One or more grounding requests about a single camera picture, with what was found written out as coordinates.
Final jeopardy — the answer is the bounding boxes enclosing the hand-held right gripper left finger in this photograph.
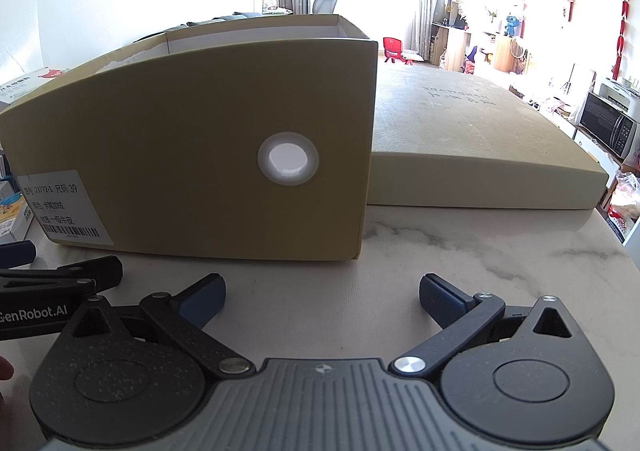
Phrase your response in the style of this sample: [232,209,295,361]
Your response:
[60,273,251,380]

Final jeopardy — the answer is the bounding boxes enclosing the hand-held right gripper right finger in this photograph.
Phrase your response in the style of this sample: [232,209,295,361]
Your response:
[391,273,583,378]

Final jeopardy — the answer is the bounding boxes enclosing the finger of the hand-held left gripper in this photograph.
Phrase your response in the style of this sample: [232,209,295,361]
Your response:
[0,256,124,299]
[0,240,37,273]

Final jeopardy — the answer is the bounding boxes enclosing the tan cardboard shoe box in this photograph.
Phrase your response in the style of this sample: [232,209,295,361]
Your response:
[0,14,379,263]

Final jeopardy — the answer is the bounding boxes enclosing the white blue medicine box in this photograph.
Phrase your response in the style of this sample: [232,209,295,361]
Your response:
[0,67,72,106]

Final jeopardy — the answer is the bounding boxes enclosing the tan shoe box lid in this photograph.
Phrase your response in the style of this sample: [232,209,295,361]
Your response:
[366,63,610,210]

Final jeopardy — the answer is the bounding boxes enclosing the white marble desktop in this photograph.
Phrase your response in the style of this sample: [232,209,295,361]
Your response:
[0,205,640,437]

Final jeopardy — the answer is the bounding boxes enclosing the plastic bag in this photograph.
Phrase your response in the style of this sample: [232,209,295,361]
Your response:
[605,170,640,244]

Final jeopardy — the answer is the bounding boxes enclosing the white tv cabinet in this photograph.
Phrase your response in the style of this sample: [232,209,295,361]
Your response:
[570,126,626,182]

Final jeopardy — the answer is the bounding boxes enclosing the microwave oven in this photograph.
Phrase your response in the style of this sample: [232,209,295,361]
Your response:
[574,91,640,158]

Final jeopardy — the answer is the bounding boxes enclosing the brown wooden cabinet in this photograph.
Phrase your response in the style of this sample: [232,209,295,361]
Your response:
[430,23,473,72]
[492,33,531,74]

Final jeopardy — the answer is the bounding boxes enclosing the red child chair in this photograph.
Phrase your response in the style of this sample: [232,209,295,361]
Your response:
[382,36,417,66]

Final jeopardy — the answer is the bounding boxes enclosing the white printer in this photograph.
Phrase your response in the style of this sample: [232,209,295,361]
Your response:
[599,77,640,112]

